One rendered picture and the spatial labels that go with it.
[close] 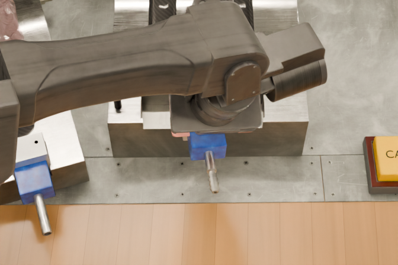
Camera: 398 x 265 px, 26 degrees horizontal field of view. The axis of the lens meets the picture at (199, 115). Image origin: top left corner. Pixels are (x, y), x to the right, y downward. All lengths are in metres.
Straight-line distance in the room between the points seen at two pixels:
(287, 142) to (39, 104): 0.50
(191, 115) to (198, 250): 0.23
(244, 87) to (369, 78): 0.49
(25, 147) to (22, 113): 0.39
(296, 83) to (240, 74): 0.10
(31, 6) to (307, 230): 0.49
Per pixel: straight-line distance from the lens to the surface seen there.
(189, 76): 0.77
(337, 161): 1.20
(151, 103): 1.16
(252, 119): 0.97
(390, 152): 1.18
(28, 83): 0.72
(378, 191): 1.18
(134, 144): 1.16
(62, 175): 1.15
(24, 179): 1.11
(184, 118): 0.95
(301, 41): 0.86
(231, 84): 0.80
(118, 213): 1.15
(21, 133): 1.17
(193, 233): 1.14
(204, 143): 1.03
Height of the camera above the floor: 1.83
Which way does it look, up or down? 57 degrees down
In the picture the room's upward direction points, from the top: straight up
